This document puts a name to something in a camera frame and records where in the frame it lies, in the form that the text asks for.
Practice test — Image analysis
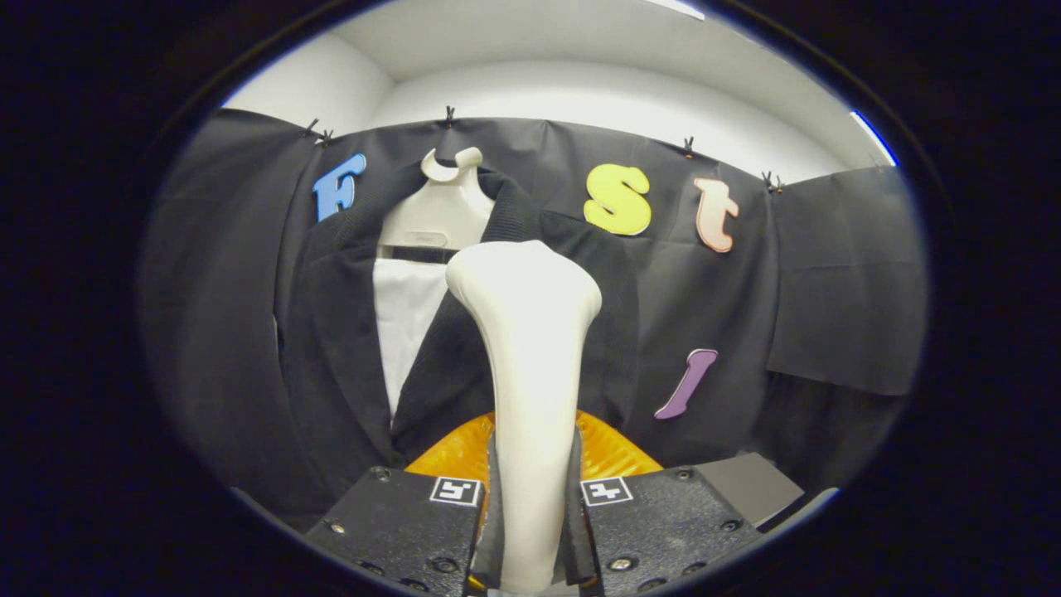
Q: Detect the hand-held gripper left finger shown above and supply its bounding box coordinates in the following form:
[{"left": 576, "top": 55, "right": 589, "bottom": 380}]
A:
[{"left": 303, "top": 412, "right": 505, "bottom": 597}]

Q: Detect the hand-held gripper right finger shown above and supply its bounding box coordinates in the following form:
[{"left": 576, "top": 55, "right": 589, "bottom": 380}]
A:
[{"left": 565, "top": 410, "right": 763, "bottom": 597}]

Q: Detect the white garment steamer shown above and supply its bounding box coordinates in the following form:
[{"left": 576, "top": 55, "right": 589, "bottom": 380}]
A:
[{"left": 445, "top": 239, "right": 603, "bottom": 594}]

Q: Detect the black suit jacket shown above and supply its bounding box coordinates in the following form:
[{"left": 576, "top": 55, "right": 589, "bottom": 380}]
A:
[{"left": 274, "top": 166, "right": 643, "bottom": 531}]

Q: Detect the black backdrop cloth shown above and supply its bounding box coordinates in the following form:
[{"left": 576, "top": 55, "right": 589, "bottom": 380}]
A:
[{"left": 139, "top": 108, "right": 928, "bottom": 515}]

